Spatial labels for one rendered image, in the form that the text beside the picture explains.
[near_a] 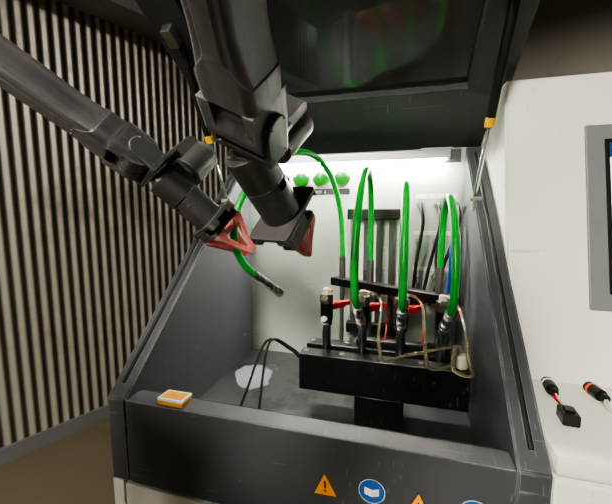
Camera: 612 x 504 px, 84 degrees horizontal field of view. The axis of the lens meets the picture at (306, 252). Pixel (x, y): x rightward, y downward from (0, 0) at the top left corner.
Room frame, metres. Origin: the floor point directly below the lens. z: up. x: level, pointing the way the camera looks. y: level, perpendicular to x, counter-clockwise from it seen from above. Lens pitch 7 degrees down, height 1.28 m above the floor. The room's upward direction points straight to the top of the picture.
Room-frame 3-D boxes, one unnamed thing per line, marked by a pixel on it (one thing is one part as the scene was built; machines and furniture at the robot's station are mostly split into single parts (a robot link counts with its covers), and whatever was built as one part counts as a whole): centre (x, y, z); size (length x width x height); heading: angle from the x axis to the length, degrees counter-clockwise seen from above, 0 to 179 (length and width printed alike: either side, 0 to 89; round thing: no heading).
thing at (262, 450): (0.51, 0.02, 0.87); 0.62 x 0.04 x 0.16; 74
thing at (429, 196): (0.93, -0.35, 1.20); 0.13 x 0.03 x 0.31; 74
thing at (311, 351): (0.71, -0.16, 0.91); 0.34 x 0.10 x 0.15; 74
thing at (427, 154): (0.99, -0.12, 1.43); 0.54 x 0.03 x 0.02; 74
